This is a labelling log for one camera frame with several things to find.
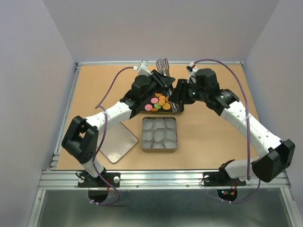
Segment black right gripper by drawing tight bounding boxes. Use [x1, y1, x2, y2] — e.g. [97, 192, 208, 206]
[167, 79, 208, 105]

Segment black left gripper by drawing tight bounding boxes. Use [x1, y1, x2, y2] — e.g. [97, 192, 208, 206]
[141, 70, 175, 103]

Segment metal tongs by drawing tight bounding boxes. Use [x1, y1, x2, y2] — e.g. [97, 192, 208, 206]
[156, 58, 180, 114]

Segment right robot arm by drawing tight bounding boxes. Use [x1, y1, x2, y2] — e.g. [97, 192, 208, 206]
[169, 68, 295, 184]

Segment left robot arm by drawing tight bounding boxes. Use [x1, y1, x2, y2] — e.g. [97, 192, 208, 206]
[62, 70, 175, 186]

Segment orange swirl cookie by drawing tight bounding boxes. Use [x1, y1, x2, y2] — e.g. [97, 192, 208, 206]
[155, 93, 162, 98]

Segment black cookie tray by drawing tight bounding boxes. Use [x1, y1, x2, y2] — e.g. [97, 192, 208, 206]
[139, 91, 184, 114]

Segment pink round cookie upper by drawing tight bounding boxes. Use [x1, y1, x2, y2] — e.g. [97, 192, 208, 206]
[151, 97, 159, 104]

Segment pink round cookie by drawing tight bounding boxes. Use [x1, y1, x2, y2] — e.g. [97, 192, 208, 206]
[151, 97, 159, 104]
[144, 104, 153, 112]

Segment orange dotted cookie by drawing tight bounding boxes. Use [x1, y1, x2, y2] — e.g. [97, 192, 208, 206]
[162, 103, 171, 111]

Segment orange leaf cookie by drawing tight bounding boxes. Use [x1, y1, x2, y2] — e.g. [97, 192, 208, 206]
[151, 108, 158, 113]

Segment pink round cookie lower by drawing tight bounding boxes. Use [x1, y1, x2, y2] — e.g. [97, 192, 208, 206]
[144, 104, 153, 112]

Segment square cookie tin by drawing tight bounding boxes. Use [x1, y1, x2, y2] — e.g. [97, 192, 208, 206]
[141, 116, 178, 154]

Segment tin lid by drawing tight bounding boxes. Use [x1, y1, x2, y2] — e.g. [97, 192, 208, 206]
[100, 123, 138, 164]

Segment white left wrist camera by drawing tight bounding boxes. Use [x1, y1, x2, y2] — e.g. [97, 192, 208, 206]
[133, 60, 151, 76]

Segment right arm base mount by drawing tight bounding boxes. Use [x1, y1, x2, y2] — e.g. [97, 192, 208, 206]
[202, 171, 246, 187]

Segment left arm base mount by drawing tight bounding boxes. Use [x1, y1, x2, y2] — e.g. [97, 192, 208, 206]
[75, 171, 121, 188]

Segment aluminium front rail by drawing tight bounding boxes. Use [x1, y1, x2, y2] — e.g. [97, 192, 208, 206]
[37, 168, 291, 190]

